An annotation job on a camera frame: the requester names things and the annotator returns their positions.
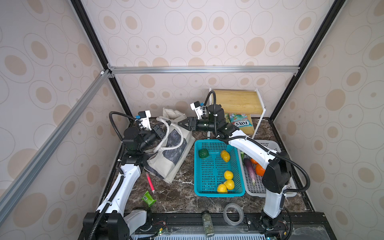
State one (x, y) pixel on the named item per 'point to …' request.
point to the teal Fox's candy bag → (240, 120)
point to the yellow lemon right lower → (229, 184)
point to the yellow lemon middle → (228, 175)
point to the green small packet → (148, 199)
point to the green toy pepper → (203, 153)
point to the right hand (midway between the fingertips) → (180, 125)
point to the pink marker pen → (151, 182)
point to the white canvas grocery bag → (167, 158)
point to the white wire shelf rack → (241, 102)
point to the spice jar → (208, 224)
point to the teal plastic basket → (218, 170)
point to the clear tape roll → (241, 211)
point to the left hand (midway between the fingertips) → (174, 122)
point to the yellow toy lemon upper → (225, 155)
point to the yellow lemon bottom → (222, 188)
